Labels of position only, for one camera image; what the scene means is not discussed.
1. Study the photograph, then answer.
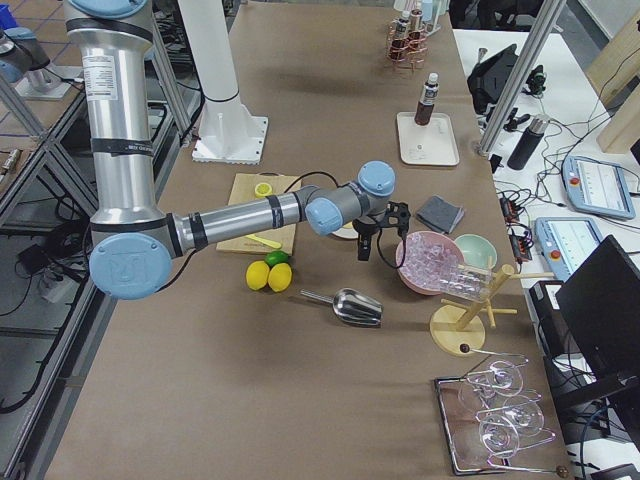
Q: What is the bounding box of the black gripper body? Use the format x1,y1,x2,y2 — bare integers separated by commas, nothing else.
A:
352,201,411,241

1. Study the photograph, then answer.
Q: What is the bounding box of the white round plate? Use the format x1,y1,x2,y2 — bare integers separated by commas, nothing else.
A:
332,227,358,240

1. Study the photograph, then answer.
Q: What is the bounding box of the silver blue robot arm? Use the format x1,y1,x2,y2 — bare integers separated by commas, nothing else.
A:
64,1,410,300

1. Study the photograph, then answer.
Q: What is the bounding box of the white rabbit tray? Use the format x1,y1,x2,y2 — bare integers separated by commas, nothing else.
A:
396,112,459,167

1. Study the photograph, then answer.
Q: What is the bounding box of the tea bottle on tray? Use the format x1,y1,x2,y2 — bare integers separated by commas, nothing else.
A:
414,72,439,126

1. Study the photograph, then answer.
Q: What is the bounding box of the mirrored glass rack tray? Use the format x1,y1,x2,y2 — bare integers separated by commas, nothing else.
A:
435,350,569,479

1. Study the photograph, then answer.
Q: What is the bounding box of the grey folded cloth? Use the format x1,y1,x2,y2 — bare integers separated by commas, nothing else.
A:
415,195,465,234

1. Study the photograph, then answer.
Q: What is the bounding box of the pink bowl with ice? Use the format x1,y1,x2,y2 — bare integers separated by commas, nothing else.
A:
396,231,464,295

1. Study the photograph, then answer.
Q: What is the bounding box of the metal ice scoop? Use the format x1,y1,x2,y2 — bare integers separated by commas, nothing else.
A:
300,288,383,328

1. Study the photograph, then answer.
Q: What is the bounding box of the green bowl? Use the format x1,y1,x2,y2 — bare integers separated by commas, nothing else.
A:
454,234,498,269

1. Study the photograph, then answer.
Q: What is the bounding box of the yellow plastic knife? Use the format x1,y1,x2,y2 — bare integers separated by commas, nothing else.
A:
246,234,282,250

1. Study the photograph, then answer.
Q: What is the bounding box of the lower yellow lemon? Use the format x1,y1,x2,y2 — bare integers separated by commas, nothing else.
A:
267,263,293,293

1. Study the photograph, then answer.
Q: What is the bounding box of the yellow lemon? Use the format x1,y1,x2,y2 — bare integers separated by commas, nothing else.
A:
245,260,270,291
267,263,293,293

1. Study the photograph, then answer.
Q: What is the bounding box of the green lime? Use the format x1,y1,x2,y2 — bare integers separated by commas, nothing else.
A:
264,250,289,268

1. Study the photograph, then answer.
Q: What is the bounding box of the clear glass on mug tree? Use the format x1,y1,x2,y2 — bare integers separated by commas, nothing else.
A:
438,264,492,302

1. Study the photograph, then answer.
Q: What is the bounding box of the upper yellow lemon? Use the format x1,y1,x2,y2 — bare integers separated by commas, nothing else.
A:
245,260,270,291

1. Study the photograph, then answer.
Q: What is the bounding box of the lemon half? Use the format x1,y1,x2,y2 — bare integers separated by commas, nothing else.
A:
254,182,273,198

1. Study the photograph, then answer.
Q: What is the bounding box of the wooden mug tree stand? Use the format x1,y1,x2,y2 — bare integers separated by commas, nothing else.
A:
429,264,554,356

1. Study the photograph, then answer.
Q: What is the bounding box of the wooden cutting board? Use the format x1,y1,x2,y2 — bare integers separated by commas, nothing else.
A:
216,173,297,255

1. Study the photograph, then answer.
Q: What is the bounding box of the black thermos bottle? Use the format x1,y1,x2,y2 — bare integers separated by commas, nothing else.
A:
507,114,550,170

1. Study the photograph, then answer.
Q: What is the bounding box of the lower teach pendant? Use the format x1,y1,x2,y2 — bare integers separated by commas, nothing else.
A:
534,217,603,281

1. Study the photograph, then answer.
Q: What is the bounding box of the teach pendant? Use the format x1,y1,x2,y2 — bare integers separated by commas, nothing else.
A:
534,217,603,281
562,155,636,220

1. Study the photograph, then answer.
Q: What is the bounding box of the tea bottle in rack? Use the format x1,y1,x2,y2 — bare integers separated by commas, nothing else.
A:
391,18,408,54

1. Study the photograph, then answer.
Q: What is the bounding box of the upper clear wine glass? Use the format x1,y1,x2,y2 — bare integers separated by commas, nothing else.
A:
458,360,524,412

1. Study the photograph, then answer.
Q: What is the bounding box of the clear wine glass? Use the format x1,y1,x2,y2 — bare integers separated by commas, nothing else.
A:
458,360,524,412
475,397,545,458

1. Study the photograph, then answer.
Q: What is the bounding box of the upper teach pendant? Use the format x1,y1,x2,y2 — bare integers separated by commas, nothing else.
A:
562,155,636,220

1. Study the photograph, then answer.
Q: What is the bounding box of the black monitor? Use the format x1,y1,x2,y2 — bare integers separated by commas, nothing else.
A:
555,235,639,435

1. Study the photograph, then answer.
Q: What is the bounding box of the lower clear wine glass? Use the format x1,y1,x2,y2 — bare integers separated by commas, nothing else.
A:
475,397,545,458

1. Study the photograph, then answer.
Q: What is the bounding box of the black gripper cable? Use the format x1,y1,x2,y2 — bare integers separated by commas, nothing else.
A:
373,219,407,271

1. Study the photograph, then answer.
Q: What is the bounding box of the copper wire bottle rack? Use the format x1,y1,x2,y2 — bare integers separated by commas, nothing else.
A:
385,19,428,71

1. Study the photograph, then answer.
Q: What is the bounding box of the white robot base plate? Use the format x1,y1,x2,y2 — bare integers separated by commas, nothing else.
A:
192,98,269,165

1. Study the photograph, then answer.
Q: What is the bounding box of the aluminium frame post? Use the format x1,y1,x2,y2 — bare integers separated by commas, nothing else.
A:
477,0,566,157

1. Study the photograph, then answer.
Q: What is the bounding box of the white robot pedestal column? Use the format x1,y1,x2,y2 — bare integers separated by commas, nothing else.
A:
178,0,239,103

